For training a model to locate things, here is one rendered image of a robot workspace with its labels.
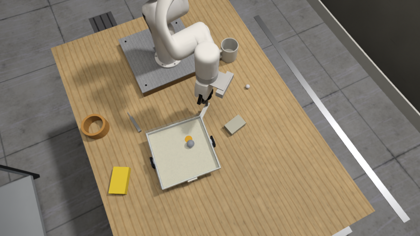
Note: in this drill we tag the white mug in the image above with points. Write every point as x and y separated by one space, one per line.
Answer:
228 50

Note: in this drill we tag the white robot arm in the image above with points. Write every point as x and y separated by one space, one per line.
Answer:
196 39

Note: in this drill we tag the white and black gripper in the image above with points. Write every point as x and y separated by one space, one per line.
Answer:
202 91

